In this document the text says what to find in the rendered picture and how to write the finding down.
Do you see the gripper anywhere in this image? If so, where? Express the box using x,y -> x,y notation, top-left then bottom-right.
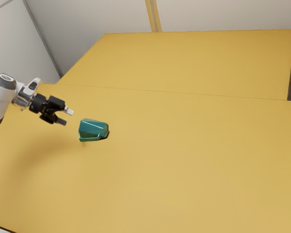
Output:
28,93 -> 75,126

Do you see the teal faceted mug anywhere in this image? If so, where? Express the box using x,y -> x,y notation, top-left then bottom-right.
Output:
78,118 -> 110,142

